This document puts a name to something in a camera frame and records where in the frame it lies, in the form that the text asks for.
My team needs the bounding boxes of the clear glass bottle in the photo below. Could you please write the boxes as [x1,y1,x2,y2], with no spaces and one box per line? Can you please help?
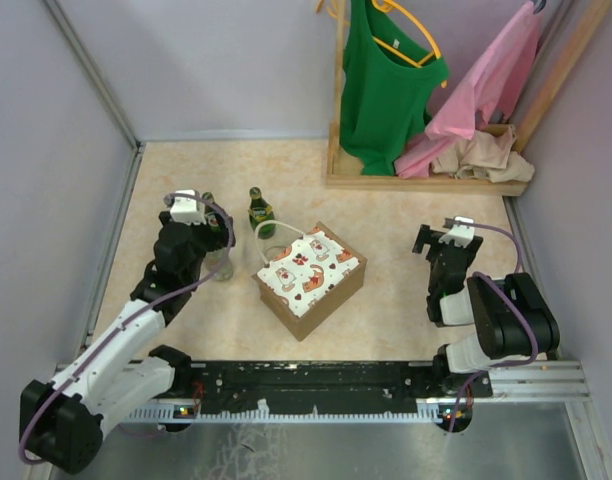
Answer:
[203,248,234,282]
[264,245,286,260]

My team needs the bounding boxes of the green bottle red label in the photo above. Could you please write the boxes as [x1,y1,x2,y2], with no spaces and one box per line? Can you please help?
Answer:
[201,191,226,233]

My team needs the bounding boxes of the green bottle yellow label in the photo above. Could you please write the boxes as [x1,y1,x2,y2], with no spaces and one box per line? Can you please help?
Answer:
[248,187,276,240]

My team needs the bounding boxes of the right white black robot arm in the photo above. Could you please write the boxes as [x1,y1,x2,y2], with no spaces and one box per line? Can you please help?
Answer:
[412,217,561,392]

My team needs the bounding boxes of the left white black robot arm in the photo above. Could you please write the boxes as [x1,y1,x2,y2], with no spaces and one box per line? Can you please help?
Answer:
[18,207,236,474]

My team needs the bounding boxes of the beige crumpled cloth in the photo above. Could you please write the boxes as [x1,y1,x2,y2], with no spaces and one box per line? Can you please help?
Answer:
[431,124,535,183]

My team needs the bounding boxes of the wooden clothes rack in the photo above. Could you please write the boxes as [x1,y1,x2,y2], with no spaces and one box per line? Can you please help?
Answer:
[324,1,612,197]

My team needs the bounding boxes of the pink shirt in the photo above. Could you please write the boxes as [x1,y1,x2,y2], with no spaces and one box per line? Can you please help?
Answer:
[394,1,541,178]

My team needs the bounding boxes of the green tank top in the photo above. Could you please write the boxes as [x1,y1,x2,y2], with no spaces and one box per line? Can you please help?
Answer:
[340,1,449,176]

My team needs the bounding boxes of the yellow clothes hanger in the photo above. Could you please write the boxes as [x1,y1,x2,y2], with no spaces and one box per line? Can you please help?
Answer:
[315,0,448,89]

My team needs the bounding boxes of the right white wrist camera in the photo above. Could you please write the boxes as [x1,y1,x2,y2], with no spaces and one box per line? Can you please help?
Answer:
[439,216,475,248]

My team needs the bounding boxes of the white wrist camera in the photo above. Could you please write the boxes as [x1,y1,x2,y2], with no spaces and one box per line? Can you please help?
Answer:
[164,189,207,225]
[439,216,475,248]

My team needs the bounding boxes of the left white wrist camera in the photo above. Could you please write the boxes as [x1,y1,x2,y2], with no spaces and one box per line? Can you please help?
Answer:
[164,189,207,225]

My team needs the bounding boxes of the aluminium frame rail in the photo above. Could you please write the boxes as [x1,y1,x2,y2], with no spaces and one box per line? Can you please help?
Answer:
[126,361,590,433]

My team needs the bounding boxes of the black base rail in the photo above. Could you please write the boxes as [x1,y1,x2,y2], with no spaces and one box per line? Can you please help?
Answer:
[135,358,493,416]

